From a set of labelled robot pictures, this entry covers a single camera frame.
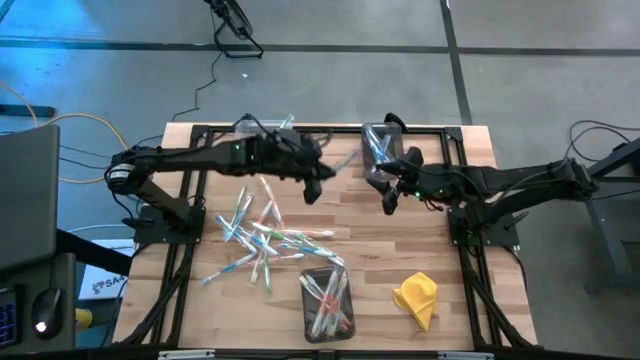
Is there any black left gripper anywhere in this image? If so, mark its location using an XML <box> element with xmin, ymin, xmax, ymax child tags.
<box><xmin>257</xmin><ymin>139</ymin><xmax>337</xmax><ymax>205</ymax></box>

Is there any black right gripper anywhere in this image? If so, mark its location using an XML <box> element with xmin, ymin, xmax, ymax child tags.
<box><xmin>367</xmin><ymin>162</ymin><xmax>441</xmax><ymax>216</ymax></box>

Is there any blue toothbrush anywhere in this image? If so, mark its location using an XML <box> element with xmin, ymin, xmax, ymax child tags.
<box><xmin>238</xmin><ymin>227</ymin><xmax>280</xmax><ymax>257</ymax></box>
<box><xmin>214</xmin><ymin>213</ymin><xmax>259</xmax><ymax>254</ymax></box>
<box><xmin>377</xmin><ymin>132</ymin><xmax>396</xmax><ymax>164</ymax></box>
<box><xmin>329</xmin><ymin>149</ymin><xmax>361</xmax><ymax>174</ymax></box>
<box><xmin>278</xmin><ymin>240</ymin><xmax>331</xmax><ymax>264</ymax></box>
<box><xmin>363</xmin><ymin>124</ymin><xmax>385</xmax><ymax>164</ymax></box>
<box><xmin>223</xmin><ymin>194</ymin><xmax>254</xmax><ymax>244</ymax></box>
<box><xmin>201</xmin><ymin>252</ymin><xmax>257</xmax><ymax>287</ymax></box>

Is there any grey translucent plastic bin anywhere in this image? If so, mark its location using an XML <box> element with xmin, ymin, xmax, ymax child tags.
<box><xmin>359</xmin><ymin>121</ymin><xmax>406</xmax><ymax>184</ymax></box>

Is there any black knob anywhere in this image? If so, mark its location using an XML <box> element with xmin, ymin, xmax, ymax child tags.
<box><xmin>383</xmin><ymin>112</ymin><xmax>409</xmax><ymax>132</ymax></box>

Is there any yellow cloth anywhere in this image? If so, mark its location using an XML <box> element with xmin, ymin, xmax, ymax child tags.
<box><xmin>392</xmin><ymin>271</ymin><xmax>439</xmax><ymax>333</ymax></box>

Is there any black plastic tray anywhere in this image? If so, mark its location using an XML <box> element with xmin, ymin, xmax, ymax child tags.
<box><xmin>298</xmin><ymin>264</ymin><xmax>357</xmax><ymax>345</ymax></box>

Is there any black floor fan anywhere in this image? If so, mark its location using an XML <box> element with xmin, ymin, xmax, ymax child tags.
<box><xmin>203</xmin><ymin>0</ymin><xmax>265</xmax><ymax>60</ymax></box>

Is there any dark-legged side table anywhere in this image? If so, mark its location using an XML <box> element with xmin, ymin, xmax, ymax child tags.
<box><xmin>582</xmin><ymin>137</ymin><xmax>640</xmax><ymax>295</ymax></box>

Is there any white cardboard box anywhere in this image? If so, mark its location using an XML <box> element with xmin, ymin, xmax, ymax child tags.
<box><xmin>78</xmin><ymin>238</ymin><xmax>132</xmax><ymax>301</ymax></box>

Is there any small yellow object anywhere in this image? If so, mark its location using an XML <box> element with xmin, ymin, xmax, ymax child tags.
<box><xmin>74</xmin><ymin>307</ymin><xmax>95</xmax><ymax>330</ymax></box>

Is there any black computer desk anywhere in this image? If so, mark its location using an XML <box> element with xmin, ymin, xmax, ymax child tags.
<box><xmin>0</xmin><ymin>123</ymin><xmax>77</xmax><ymax>354</ymax></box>

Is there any black floor bar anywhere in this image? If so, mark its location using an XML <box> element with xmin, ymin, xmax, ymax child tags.
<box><xmin>0</xmin><ymin>103</ymin><xmax>56</xmax><ymax>119</ymax></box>

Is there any black computer mouse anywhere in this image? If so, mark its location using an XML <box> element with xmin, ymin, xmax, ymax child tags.
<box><xmin>31</xmin><ymin>287</ymin><xmax>64</xmax><ymax>341</ymax></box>

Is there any black keyboard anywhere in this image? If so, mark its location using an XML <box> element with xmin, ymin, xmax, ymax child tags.
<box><xmin>0</xmin><ymin>287</ymin><xmax>22</xmax><ymax>350</ymax></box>

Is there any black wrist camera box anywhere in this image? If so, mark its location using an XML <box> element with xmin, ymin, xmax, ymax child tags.
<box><xmin>272</xmin><ymin>129</ymin><xmax>303</xmax><ymax>147</ymax></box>
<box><xmin>402</xmin><ymin>145</ymin><xmax>425</xmax><ymax>169</ymax></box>

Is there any black fan cable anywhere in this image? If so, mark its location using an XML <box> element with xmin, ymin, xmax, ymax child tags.
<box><xmin>135</xmin><ymin>49</ymin><xmax>225</xmax><ymax>147</ymax></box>

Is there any silver metal bracket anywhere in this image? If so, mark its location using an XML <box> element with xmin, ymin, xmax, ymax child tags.
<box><xmin>158</xmin><ymin>349</ymin><xmax>216</xmax><ymax>360</ymax></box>
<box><xmin>438</xmin><ymin>351</ymin><xmax>495</xmax><ymax>360</ymax></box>

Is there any yellow cable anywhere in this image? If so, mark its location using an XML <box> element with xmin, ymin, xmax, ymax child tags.
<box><xmin>0</xmin><ymin>81</ymin><xmax>132</xmax><ymax>185</ymax></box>

